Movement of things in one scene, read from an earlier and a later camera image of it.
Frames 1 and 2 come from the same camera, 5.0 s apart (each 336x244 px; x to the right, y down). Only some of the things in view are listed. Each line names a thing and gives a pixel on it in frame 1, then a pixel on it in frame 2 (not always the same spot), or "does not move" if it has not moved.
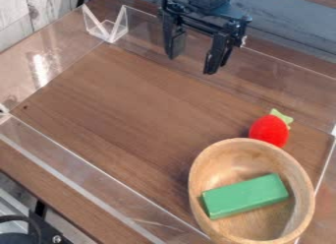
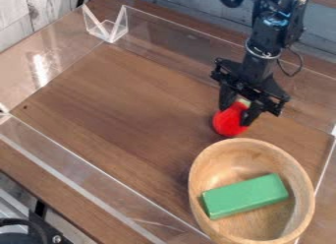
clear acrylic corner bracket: [108, 30] does not move
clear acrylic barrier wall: [252, 74] does not move
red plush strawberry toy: [271, 128] -> [227, 118]
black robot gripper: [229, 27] -> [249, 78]
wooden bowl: [240, 159] does not move
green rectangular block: [244, 196] does not move
